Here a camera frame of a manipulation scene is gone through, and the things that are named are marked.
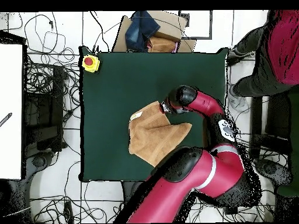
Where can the black floor base foot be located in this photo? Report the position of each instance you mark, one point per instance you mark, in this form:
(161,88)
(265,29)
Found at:
(273,170)
(38,161)

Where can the thin black rectangular frame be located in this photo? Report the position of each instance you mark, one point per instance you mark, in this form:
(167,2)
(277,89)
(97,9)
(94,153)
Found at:
(198,37)

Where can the blue denim jeans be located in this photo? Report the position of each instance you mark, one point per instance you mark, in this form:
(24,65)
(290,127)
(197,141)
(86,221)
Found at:
(140,30)

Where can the striped black rod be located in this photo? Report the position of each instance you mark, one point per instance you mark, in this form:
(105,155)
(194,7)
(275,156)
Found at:
(5,119)

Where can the brown cardboard box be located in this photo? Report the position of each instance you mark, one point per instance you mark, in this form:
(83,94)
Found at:
(170,25)

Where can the black floor stand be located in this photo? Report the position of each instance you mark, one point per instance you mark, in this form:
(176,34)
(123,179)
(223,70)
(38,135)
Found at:
(257,116)
(58,105)

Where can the orange folded cloth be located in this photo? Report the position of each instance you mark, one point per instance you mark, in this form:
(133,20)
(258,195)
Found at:
(161,45)

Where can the person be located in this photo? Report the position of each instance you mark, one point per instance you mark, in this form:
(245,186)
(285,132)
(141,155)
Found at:
(280,58)

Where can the dark green table cloth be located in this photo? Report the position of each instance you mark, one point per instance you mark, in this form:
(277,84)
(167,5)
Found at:
(140,77)

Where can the tan terry towel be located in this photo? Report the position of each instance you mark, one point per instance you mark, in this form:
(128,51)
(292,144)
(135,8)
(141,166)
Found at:
(149,135)

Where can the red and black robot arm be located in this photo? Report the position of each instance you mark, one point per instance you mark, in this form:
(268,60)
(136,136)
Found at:
(186,186)

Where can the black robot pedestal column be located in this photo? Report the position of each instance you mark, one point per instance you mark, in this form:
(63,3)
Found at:
(129,189)

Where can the yellow emergency stop button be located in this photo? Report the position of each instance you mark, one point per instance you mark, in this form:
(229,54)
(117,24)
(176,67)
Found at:
(93,67)

